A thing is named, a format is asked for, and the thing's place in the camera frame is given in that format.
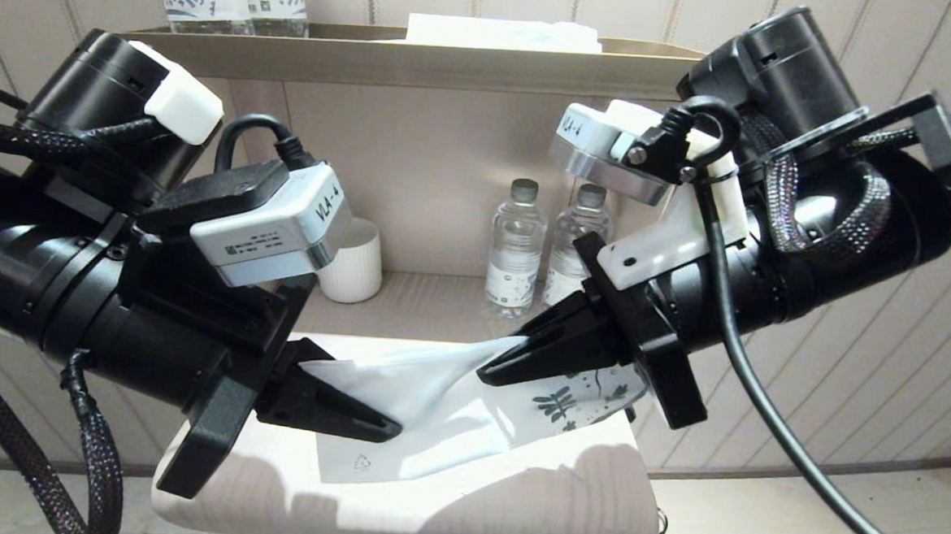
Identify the white ribbed mug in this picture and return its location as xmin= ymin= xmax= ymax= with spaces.
xmin=317 ymin=216 xmax=386 ymax=306

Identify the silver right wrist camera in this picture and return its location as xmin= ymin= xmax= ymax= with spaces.
xmin=545 ymin=98 xmax=697 ymax=208

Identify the white floral plastic bag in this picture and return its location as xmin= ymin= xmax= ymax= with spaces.
xmin=293 ymin=325 xmax=651 ymax=501

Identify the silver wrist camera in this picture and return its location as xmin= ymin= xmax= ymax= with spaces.
xmin=545 ymin=98 xmax=697 ymax=208
xmin=187 ymin=156 xmax=355 ymax=293

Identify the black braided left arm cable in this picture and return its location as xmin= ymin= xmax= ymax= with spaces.
xmin=0 ymin=344 xmax=132 ymax=534

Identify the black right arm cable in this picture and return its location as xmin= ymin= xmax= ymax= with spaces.
xmin=604 ymin=92 xmax=951 ymax=534

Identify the white blue flat packet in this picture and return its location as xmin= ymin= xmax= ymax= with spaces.
xmin=377 ymin=10 xmax=605 ymax=54

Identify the white right camera bracket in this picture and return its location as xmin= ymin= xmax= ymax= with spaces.
xmin=597 ymin=99 xmax=766 ymax=297

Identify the clear plastic water bottle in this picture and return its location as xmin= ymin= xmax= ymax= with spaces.
xmin=543 ymin=182 xmax=610 ymax=309
xmin=484 ymin=177 xmax=549 ymax=320

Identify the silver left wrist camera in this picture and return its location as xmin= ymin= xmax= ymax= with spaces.
xmin=187 ymin=156 xmax=355 ymax=293

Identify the beige wooden shelf cabinet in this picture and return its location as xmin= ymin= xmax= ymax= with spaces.
xmin=85 ymin=11 xmax=747 ymax=534

